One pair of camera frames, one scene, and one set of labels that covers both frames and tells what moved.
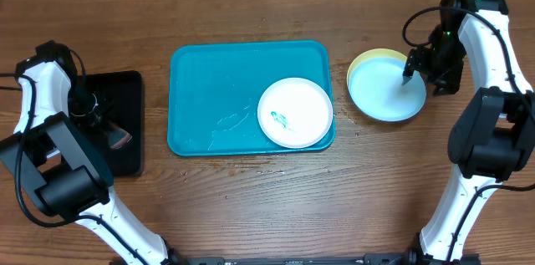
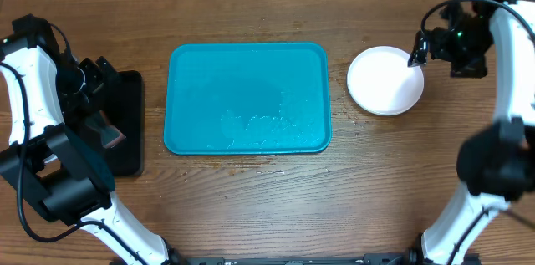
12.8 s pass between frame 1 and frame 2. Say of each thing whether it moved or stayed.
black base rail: stayed
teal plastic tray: stayed
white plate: moved
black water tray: stayed
